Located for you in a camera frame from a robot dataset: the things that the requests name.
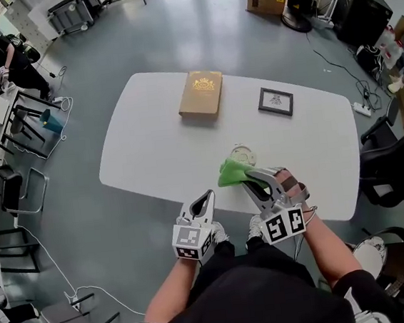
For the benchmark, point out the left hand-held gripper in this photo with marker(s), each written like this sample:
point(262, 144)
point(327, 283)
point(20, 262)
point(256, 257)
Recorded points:
point(190, 241)

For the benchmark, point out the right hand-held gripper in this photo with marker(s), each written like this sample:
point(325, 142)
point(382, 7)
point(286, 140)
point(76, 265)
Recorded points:
point(284, 225)

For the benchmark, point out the green cloth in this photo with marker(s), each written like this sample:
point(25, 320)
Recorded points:
point(233, 172)

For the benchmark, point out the paper cup with lid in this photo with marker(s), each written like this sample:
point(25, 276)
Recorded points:
point(248, 155)

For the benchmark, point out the person's left forearm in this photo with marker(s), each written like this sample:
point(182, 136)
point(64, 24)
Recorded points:
point(172, 289)

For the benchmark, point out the person's right forearm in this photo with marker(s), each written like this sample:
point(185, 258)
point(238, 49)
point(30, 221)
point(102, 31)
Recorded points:
point(332, 254)

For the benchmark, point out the person's right hand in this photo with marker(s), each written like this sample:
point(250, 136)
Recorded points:
point(291, 187)

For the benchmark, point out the person's left white shoe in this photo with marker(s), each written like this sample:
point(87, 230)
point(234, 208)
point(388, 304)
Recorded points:
point(219, 232)

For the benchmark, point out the person's white shoe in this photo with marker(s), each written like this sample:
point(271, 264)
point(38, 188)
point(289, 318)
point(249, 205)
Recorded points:
point(255, 227)
point(219, 232)

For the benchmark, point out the person's right white shoe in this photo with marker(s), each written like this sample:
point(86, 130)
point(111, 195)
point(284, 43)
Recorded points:
point(255, 227)

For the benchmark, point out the person's black clothing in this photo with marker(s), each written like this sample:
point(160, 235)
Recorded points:
point(252, 302)

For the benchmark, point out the brown hardcover book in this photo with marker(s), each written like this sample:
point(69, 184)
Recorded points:
point(201, 92)

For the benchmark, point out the white seat cushion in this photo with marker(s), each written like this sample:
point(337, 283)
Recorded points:
point(370, 256)

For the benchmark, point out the white power strip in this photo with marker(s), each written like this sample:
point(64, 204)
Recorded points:
point(361, 109)

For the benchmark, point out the black office chair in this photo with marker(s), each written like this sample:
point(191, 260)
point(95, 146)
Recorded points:
point(393, 169)

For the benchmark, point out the dark wicker chair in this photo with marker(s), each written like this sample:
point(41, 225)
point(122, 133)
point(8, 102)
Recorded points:
point(402, 254)

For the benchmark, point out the dark grey stool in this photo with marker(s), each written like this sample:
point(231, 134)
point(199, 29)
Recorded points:
point(68, 320)

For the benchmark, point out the black backpack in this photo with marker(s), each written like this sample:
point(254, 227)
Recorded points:
point(368, 57)

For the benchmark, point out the teal waste bin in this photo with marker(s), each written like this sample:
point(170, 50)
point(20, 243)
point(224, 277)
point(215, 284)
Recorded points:
point(51, 121)

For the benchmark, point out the black cantilever chair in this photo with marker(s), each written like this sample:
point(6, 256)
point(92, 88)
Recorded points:
point(11, 188)

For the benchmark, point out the black stool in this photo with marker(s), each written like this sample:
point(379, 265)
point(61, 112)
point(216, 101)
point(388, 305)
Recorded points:
point(18, 121)

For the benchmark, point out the black cabinet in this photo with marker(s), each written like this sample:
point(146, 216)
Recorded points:
point(364, 14)

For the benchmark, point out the white desk black legs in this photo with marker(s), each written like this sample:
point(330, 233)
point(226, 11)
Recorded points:
point(14, 96)

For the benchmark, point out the grey cart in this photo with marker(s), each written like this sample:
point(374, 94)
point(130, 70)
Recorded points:
point(71, 11)

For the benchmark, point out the white locker cabinet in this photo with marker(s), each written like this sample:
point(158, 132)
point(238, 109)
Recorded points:
point(36, 17)

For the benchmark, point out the black picture frame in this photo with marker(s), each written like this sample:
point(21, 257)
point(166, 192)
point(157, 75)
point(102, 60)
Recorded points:
point(275, 101)

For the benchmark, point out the black frame stand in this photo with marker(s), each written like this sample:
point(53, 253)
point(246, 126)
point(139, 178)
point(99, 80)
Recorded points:
point(17, 252)

